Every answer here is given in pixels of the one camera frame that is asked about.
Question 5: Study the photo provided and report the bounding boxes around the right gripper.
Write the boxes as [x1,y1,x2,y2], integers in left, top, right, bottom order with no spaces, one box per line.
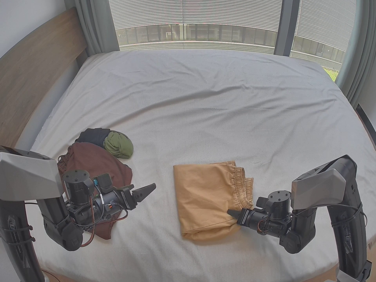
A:
[227,208,269,232]

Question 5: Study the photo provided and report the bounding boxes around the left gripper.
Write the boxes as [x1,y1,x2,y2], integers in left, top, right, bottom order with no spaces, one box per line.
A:
[98,183,156,214]

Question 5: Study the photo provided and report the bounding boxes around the tan shorts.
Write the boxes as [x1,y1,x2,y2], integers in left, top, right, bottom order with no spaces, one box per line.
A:
[173,161,254,241]

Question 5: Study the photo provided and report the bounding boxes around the green garment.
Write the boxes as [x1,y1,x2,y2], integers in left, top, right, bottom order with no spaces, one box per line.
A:
[103,130,134,160]

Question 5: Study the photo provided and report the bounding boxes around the brown shorts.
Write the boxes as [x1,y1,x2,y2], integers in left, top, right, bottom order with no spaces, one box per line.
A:
[57,142,133,241]

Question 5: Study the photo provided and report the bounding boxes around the black garment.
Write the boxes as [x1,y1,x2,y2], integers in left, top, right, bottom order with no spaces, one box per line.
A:
[75,128,111,150]

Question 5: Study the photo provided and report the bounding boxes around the grey-green curtain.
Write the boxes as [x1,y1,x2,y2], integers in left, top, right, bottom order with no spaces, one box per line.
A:
[335,0,376,108]
[61,0,120,57]

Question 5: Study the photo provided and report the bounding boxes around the window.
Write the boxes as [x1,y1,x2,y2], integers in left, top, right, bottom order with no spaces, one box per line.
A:
[106,0,361,73]

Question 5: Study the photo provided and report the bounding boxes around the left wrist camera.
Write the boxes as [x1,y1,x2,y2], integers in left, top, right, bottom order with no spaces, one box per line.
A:
[95,173,113,191]

